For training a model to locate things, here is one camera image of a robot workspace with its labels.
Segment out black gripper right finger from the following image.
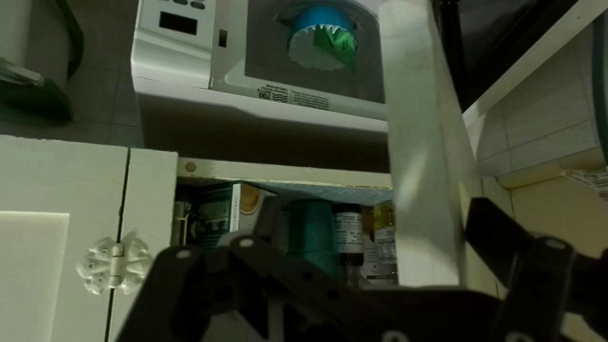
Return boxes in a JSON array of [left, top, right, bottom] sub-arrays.
[[466, 197, 608, 342]]

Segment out white microwave oven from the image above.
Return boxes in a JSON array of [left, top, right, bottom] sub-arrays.
[[131, 0, 388, 132]]

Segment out dark jar in cabinet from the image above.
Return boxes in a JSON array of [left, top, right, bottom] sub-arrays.
[[335, 203, 365, 286]]

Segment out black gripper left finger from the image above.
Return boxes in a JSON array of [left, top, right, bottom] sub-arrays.
[[114, 207, 358, 342]]

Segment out white cabinet door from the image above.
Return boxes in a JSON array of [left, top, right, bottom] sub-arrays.
[[0, 134, 128, 342], [380, 0, 481, 286]]

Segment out blue bowl in microwave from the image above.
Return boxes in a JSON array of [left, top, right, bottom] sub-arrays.
[[287, 3, 358, 72]]

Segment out green box in cabinet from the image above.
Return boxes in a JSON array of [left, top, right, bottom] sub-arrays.
[[187, 182, 274, 246]]

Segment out white butterfly cabinet hinge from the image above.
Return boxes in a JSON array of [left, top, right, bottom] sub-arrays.
[[76, 233, 152, 294]]

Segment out teal can in cabinet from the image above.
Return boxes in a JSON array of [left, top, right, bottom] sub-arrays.
[[289, 199, 339, 275]]

